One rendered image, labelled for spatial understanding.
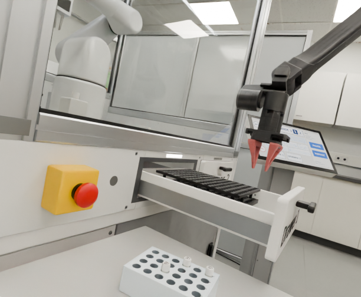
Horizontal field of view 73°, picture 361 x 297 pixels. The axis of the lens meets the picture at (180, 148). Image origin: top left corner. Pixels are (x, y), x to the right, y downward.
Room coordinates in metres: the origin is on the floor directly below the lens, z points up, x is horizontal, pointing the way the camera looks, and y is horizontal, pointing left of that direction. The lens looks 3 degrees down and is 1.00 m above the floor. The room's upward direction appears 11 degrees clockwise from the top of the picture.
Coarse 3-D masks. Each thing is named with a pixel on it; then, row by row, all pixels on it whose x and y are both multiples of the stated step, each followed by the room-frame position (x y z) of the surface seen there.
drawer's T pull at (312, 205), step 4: (300, 200) 0.53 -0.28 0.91; (296, 204) 0.51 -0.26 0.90; (300, 204) 0.51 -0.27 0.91; (304, 204) 0.51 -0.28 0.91; (308, 204) 0.50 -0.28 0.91; (312, 204) 0.50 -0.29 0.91; (316, 204) 0.53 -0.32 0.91; (304, 208) 0.50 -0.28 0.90; (308, 208) 0.48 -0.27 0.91; (312, 208) 0.48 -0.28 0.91; (312, 212) 0.48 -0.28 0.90
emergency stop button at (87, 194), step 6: (84, 186) 0.37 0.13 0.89; (90, 186) 0.38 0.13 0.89; (96, 186) 0.39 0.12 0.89; (78, 192) 0.37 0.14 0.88; (84, 192) 0.37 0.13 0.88; (90, 192) 0.38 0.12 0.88; (96, 192) 0.39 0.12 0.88; (78, 198) 0.37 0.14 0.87; (84, 198) 0.37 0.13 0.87; (90, 198) 0.38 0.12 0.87; (96, 198) 0.39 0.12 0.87; (78, 204) 0.37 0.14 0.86; (84, 204) 0.38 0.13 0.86; (90, 204) 0.39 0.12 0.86
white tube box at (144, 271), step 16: (144, 256) 0.38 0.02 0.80; (160, 256) 0.39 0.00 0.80; (176, 256) 0.40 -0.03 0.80; (128, 272) 0.34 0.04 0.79; (144, 272) 0.34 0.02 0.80; (160, 272) 0.35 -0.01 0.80; (176, 272) 0.35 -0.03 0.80; (192, 272) 0.36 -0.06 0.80; (128, 288) 0.34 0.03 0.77; (144, 288) 0.33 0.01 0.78; (160, 288) 0.32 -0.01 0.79; (176, 288) 0.32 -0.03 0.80; (192, 288) 0.32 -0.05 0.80; (208, 288) 0.33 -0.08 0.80
